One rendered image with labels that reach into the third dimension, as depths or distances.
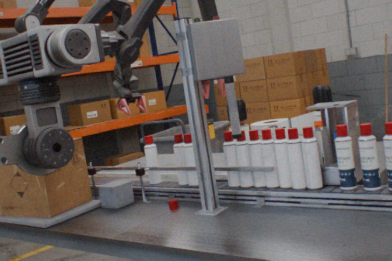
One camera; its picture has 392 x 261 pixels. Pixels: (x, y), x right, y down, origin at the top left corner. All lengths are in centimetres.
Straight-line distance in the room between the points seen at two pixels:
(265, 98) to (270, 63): 39
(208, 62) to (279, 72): 373
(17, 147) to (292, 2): 559
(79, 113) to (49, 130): 412
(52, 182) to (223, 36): 87
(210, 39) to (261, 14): 565
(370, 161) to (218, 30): 63
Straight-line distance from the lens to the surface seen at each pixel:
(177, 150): 193
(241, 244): 139
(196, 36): 162
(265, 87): 543
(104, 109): 595
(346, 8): 654
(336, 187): 165
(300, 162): 165
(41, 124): 175
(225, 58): 164
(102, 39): 157
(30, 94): 171
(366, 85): 649
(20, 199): 208
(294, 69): 525
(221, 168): 179
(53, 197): 198
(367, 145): 155
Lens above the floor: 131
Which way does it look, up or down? 5 degrees down
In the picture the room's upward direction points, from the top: 9 degrees counter-clockwise
